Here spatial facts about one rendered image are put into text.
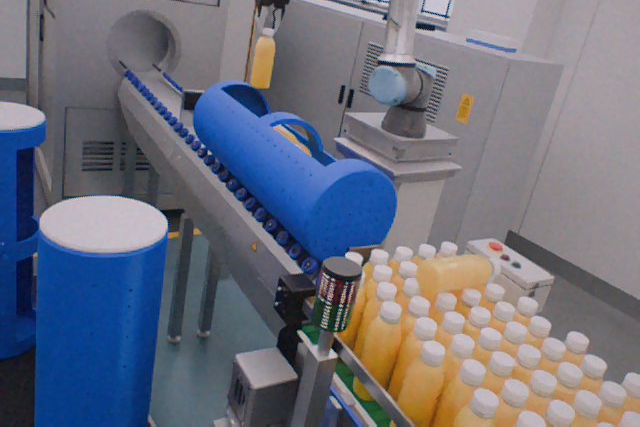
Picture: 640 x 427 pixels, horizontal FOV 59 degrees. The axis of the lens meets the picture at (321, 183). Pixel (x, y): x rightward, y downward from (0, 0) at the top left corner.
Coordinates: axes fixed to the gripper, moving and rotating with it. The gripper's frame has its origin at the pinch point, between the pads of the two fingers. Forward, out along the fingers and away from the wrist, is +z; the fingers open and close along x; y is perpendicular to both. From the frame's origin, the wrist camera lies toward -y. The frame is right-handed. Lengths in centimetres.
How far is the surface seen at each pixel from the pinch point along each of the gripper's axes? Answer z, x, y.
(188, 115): 46, 7, 50
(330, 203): 30, 14, -76
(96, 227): 40, 65, -61
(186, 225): 84, 14, 20
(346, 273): 18, 42, -123
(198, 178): 56, 18, 2
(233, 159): 36, 20, -29
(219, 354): 144, -3, 7
